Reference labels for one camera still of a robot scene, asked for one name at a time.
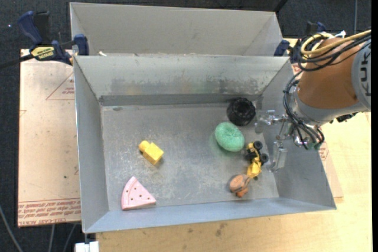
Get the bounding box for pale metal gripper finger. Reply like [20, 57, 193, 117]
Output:
[255, 110, 285, 134]
[266, 140, 289, 174]

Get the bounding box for yellow toy vehicle, black wheels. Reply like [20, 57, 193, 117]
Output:
[245, 140, 270, 181]

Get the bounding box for green doughnut sponge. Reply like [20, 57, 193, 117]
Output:
[214, 122, 246, 153]

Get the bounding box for orange-brown toy animal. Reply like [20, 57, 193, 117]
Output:
[229, 174, 252, 198]

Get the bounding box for grey metal bin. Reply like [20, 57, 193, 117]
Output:
[69, 2, 337, 234]

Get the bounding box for yellow plastic block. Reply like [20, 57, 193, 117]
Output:
[138, 140, 165, 166]

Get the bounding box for pink toy watermelon slice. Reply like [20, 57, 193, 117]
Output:
[120, 175, 157, 211]

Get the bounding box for brown cardboard board, red print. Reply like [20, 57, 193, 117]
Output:
[17, 48, 345, 228]

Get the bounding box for black ribbed round ring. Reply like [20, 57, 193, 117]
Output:
[226, 97, 257, 127]

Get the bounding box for black cylinder on white bracket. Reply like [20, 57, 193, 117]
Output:
[335, 112, 360, 125]

